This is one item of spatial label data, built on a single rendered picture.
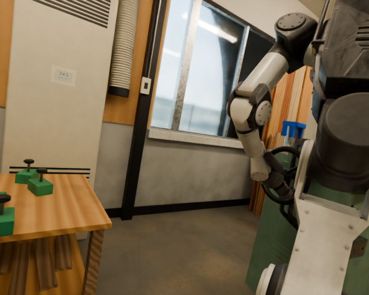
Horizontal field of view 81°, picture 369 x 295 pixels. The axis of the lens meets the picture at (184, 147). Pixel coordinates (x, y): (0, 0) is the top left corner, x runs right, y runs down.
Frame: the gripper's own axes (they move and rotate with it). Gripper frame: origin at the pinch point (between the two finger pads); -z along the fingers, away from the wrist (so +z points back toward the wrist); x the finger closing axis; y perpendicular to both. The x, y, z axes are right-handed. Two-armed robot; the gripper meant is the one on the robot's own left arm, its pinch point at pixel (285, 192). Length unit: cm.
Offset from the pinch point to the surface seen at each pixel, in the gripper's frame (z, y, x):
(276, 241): -39.9, -24.0, -5.8
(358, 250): -32.9, 7.7, 19.3
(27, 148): 89, -99, -53
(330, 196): -21.8, 13.8, -1.1
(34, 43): 121, -53, -76
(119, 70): 79, -39, -103
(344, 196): -20.5, 18.3, 2.9
